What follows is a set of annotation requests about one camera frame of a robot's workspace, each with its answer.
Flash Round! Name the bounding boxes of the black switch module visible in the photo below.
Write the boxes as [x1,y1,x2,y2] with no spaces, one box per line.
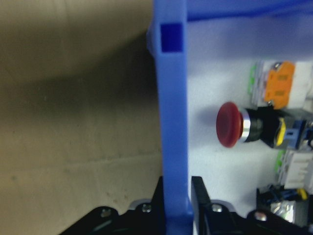
[255,185,313,227]

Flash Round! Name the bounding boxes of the blue plastic button bin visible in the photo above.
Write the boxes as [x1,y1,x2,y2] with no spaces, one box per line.
[146,0,313,235]

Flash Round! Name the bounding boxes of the red mushroom push button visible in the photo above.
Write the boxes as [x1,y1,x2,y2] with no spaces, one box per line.
[216,101,313,150]

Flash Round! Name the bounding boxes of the white green contact block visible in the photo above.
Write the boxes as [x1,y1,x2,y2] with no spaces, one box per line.
[276,148,313,189]

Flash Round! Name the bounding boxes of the orange white contact block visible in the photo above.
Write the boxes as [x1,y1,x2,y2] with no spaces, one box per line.
[248,60,313,110]

